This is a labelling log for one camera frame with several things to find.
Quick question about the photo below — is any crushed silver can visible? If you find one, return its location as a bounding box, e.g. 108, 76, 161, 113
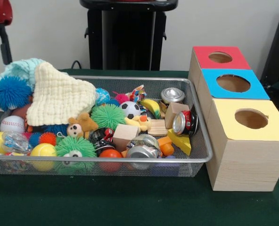
126, 134, 162, 170

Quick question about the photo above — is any cream yellow cloth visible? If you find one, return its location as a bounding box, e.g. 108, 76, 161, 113
26, 61, 98, 127

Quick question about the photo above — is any white baseball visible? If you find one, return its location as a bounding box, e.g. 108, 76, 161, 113
0, 115, 26, 134

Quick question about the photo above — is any wooden box with three holes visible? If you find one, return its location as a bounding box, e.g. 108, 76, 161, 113
189, 46, 279, 192

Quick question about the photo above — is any clear mesh bin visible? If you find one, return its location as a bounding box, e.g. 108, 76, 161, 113
0, 75, 214, 177

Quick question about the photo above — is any green spiky ball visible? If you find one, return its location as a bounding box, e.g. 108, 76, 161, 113
55, 136, 97, 158
90, 104, 127, 131

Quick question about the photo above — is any brown teddy bear toy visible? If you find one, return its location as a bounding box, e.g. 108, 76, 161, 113
67, 113, 100, 139

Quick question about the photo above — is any plain yellow ball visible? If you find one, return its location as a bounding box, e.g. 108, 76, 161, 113
30, 143, 57, 171

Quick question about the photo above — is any crumpled clear plastic bottle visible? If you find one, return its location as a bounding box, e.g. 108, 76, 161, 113
1, 132, 33, 154

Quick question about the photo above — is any black and white soccer ball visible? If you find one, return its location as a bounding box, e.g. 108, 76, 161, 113
119, 101, 142, 120

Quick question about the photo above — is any orange red ball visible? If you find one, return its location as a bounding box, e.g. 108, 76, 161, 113
99, 149, 124, 172

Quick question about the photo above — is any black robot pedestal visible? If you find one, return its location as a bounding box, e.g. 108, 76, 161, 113
80, 0, 179, 71

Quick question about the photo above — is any dark green table cloth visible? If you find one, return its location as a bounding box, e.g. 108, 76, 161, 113
0, 68, 279, 226

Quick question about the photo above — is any mint green cloth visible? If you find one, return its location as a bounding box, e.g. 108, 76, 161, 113
0, 58, 47, 95

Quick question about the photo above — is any blue spiky ball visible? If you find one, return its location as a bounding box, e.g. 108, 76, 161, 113
0, 75, 33, 112
41, 123, 69, 137

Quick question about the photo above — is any yellow wedge block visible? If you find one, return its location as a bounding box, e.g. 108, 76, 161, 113
168, 129, 193, 156

